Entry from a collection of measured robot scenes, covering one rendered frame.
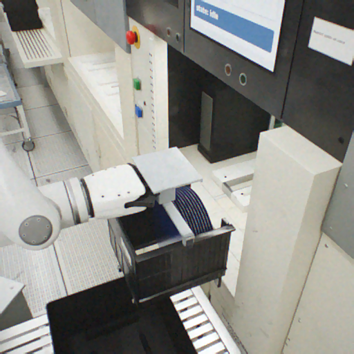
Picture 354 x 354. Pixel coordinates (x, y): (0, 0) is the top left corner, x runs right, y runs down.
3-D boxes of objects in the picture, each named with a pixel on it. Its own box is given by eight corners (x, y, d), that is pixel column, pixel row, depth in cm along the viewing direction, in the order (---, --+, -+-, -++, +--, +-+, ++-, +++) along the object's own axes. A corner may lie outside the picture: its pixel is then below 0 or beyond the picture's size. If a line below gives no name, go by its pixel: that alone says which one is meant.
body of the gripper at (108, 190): (77, 198, 73) (131, 184, 76) (90, 232, 65) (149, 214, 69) (71, 167, 68) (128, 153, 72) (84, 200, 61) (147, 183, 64)
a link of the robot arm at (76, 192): (68, 205, 72) (83, 200, 73) (78, 234, 65) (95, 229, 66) (59, 170, 67) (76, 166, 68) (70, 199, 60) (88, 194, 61)
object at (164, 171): (110, 251, 95) (95, 147, 76) (181, 228, 102) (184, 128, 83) (143, 332, 77) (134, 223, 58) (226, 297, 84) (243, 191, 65)
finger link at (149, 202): (109, 200, 67) (128, 184, 71) (143, 216, 64) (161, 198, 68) (108, 196, 67) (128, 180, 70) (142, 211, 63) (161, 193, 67)
